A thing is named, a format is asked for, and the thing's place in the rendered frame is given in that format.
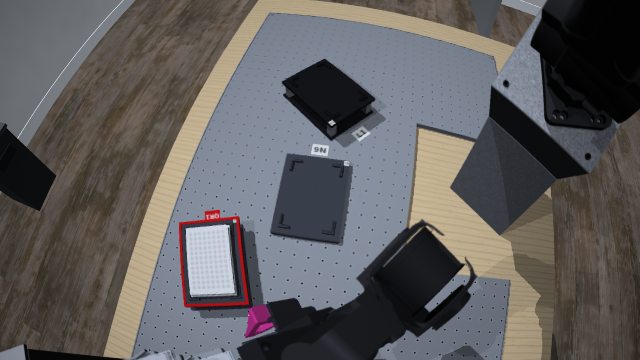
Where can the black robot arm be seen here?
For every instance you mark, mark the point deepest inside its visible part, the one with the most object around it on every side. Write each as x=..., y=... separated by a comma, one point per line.
x=606, y=33

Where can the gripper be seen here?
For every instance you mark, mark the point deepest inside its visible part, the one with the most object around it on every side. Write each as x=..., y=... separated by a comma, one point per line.
x=282, y=313

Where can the white well plate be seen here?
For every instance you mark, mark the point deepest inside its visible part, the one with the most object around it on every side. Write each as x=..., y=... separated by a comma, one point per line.
x=210, y=261

